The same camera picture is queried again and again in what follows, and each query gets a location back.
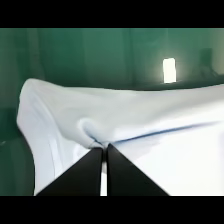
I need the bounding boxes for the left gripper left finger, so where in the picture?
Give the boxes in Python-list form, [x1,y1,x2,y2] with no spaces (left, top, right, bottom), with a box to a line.
[35,146,104,197]

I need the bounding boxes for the white shirt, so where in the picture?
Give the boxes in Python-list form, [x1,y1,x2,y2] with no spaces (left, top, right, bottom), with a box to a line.
[16,78,224,197]

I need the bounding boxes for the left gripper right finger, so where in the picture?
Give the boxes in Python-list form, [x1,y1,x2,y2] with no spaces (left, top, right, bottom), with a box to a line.
[106,143,170,197]

